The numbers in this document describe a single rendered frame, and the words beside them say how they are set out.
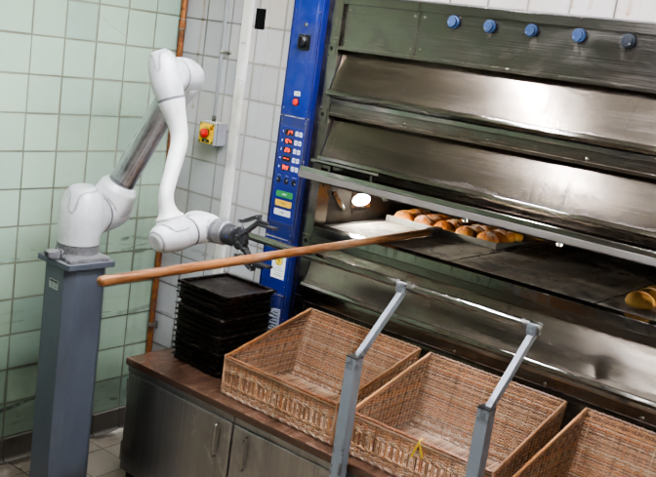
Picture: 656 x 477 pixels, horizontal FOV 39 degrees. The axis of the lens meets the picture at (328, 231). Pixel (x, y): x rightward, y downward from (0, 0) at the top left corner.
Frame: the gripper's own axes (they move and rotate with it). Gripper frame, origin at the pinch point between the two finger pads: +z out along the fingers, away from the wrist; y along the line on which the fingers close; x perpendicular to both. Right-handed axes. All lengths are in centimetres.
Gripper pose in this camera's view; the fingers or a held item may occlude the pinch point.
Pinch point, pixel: (269, 247)
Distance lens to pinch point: 319.5
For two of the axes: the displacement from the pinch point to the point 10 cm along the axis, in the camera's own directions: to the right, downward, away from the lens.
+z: 7.7, 2.3, -5.9
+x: -6.2, 0.7, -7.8
